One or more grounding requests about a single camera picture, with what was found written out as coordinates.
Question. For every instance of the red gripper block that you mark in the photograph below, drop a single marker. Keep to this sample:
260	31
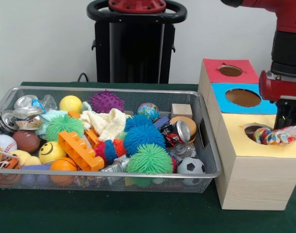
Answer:
279	87

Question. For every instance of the polka dot cloth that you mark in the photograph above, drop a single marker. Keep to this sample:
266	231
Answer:
284	136

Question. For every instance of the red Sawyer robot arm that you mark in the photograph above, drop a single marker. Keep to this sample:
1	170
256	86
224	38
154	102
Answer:
288	48

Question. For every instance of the wooden box with three holes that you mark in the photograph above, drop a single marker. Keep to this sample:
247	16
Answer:
254	184

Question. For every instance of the shallow metal mesh bin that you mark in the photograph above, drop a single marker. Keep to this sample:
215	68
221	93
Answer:
209	160

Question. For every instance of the black and white soccer ball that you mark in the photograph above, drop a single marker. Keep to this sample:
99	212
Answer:
191	166

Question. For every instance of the green spiky rubber ball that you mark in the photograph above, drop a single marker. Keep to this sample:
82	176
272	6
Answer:
150	159
63	126

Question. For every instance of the blue spiky rubber ball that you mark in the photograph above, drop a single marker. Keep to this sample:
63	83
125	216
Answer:
144	137

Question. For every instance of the red and blue spiky toy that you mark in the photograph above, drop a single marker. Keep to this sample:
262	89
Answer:
110	150

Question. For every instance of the purple spiky ball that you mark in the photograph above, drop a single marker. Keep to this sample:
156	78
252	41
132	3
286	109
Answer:
105	102

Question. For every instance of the dark green table cloth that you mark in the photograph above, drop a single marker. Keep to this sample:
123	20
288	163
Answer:
114	213

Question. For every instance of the orange toy building brick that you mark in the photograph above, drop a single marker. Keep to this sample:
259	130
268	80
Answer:
77	150

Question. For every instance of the yellow tennis ball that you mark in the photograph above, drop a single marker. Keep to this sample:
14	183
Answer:
70	104

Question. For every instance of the yellow smiley face ball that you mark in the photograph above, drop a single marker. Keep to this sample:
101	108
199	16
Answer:
49	153

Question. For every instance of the white baseball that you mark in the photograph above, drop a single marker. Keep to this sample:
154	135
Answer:
4	143

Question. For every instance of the black pedestal with red base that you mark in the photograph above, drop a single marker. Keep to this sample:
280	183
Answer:
138	48

